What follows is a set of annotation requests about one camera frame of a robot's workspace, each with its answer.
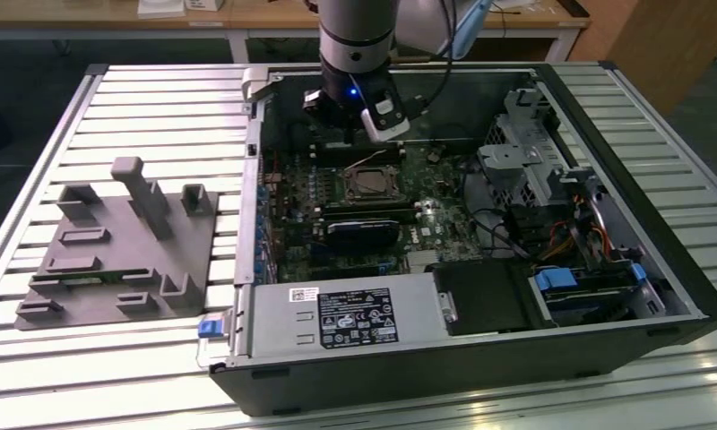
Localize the black RAM slot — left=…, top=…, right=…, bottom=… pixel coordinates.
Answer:
left=321, top=201, right=417, bottom=213
left=321, top=210, right=414, bottom=222
left=318, top=150, right=402, bottom=168

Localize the CPU socket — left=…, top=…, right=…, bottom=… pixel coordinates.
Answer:
left=341, top=164, right=406, bottom=203

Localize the black graphics card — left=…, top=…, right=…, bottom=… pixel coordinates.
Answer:
left=321, top=217, right=401, bottom=254

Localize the grey metal disk bay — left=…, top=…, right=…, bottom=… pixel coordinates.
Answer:
left=474, top=87, right=598, bottom=207

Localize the green motherboard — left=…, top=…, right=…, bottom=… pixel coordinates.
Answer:
left=259, top=142, right=492, bottom=286

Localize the white paper stack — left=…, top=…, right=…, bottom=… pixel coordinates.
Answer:
left=135, top=0, right=186, bottom=20

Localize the small silver heat sink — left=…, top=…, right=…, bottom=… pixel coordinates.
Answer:
left=406, top=250, right=442, bottom=274

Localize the wooden desk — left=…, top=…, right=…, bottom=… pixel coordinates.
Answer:
left=0, top=0, right=593, bottom=64

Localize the grey power supply unit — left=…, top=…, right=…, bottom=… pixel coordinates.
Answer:
left=237, top=272, right=456, bottom=359

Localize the black plastic drive shroud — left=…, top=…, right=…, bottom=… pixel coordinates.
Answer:
left=422, top=259, right=554, bottom=337

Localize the grey parts rack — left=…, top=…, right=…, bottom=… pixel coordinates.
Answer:
left=14, top=156, right=222, bottom=332

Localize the blue disk carrier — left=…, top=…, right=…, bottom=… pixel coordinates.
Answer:
left=534, top=266, right=581, bottom=297

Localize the blue case latch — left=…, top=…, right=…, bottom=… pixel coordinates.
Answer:
left=195, top=315, right=227, bottom=340

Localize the wooden cabinet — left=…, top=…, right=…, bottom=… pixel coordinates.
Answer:
left=573, top=0, right=717, bottom=116

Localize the green RAM stick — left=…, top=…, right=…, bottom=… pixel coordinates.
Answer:
left=58, top=272, right=125, bottom=286

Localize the black open PC case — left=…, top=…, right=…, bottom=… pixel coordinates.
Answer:
left=207, top=60, right=717, bottom=417

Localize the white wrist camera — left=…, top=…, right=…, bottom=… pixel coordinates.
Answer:
left=360, top=89, right=412, bottom=143

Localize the black camera cable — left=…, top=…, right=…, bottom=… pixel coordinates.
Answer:
left=410, top=0, right=458, bottom=121

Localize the black cable bundle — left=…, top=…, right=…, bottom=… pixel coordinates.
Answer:
left=468, top=203, right=549, bottom=263

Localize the red yellow wire bundle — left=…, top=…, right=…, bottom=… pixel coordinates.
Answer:
left=540, top=223, right=610, bottom=265

